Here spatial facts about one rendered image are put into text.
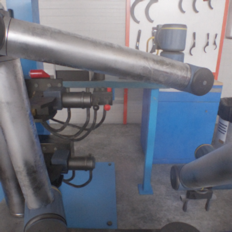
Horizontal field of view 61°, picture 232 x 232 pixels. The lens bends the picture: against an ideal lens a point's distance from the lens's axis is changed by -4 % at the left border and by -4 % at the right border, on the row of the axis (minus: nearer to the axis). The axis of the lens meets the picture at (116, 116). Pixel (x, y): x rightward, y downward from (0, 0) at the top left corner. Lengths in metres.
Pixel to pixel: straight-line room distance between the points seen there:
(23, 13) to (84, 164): 1.13
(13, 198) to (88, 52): 1.20
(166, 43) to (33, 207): 0.95
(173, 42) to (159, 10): 2.30
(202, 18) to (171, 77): 2.69
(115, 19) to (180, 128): 1.79
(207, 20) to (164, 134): 1.91
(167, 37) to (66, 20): 2.41
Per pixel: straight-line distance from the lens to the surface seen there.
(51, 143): 1.55
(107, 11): 3.15
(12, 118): 0.84
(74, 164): 1.47
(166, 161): 2.41
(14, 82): 0.81
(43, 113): 1.18
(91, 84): 1.34
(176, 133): 2.27
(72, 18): 3.18
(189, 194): 1.21
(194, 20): 3.34
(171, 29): 0.92
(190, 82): 0.78
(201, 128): 2.35
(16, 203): 1.59
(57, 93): 1.25
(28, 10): 1.64
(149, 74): 0.68
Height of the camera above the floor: 1.32
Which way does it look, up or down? 21 degrees down
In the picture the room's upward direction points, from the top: 1 degrees clockwise
